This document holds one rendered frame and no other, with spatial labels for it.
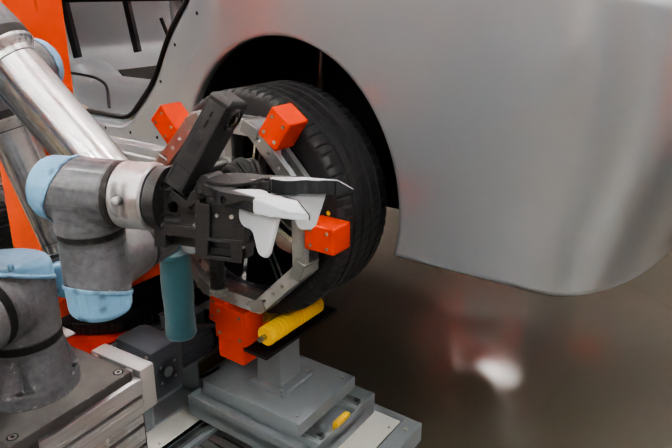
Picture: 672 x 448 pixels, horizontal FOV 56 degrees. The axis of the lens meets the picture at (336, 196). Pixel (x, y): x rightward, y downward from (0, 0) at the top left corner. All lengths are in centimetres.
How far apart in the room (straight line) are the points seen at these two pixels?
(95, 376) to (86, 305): 39
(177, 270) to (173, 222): 110
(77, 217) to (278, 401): 141
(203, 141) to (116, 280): 22
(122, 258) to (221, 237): 16
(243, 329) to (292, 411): 32
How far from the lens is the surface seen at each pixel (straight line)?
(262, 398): 208
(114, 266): 78
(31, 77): 93
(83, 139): 89
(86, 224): 75
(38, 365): 111
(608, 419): 254
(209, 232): 66
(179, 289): 182
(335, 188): 70
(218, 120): 65
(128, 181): 70
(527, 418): 246
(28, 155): 127
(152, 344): 206
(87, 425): 121
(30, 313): 106
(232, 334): 189
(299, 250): 161
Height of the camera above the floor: 143
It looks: 18 degrees down
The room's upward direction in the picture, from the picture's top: straight up
